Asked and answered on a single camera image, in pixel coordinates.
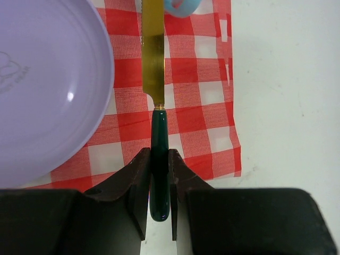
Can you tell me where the light blue mug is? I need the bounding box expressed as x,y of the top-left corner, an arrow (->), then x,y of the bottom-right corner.
164,0 -> 201,18

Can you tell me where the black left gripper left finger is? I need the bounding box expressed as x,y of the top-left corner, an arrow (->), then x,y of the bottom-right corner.
1,148 -> 150,254

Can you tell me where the gold knife green handle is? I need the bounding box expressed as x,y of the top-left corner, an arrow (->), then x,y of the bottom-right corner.
141,0 -> 170,222

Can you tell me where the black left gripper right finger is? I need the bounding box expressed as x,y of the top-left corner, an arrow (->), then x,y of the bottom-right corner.
168,149 -> 338,254

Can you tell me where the purple plastic plate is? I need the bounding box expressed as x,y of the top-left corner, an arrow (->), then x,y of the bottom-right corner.
1,1 -> 114,188

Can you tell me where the red white checkered cloth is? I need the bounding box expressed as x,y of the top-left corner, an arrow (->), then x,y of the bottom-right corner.
30,1 -> 241,191

